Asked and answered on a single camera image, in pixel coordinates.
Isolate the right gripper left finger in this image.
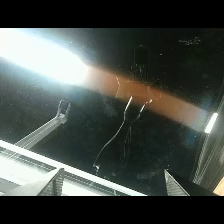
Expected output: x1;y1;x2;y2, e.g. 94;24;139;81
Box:
6;167;65;197

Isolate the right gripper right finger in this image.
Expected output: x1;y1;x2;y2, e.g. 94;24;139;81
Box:
163;168;216;197

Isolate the silver frame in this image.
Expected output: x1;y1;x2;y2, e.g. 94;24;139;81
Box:
0;139;146;197

